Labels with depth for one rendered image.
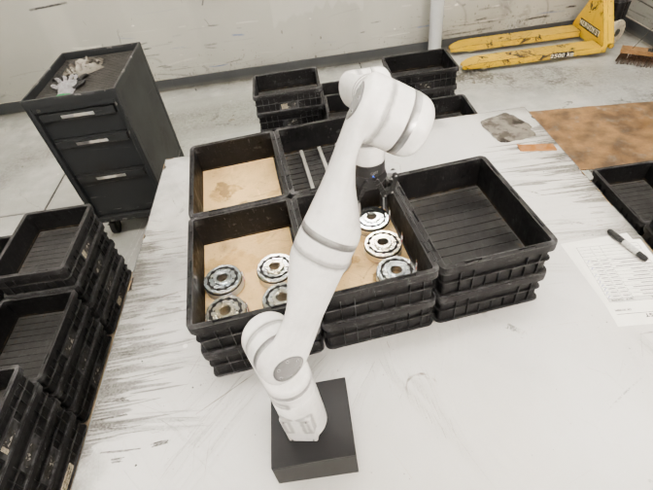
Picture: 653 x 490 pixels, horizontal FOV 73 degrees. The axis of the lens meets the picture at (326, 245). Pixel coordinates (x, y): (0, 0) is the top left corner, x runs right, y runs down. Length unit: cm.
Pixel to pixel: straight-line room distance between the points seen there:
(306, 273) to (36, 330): 159
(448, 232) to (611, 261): 49
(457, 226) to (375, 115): 78
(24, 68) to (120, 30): 95
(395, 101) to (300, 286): 29
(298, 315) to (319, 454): 39
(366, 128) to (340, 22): 378
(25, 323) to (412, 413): 160
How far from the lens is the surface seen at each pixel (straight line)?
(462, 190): 146
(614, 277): 149
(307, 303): 68
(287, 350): 72
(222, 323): 103
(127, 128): 249
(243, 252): 131
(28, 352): 206
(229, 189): 156
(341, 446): 99
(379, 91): 60
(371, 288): 103
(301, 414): 91
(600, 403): 123
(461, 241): 128
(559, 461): 114
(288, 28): 434
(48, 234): 235
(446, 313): 123
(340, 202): 62
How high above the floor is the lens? 172
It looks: 44 degrees down
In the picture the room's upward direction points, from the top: 8 degrees counter-clockwise
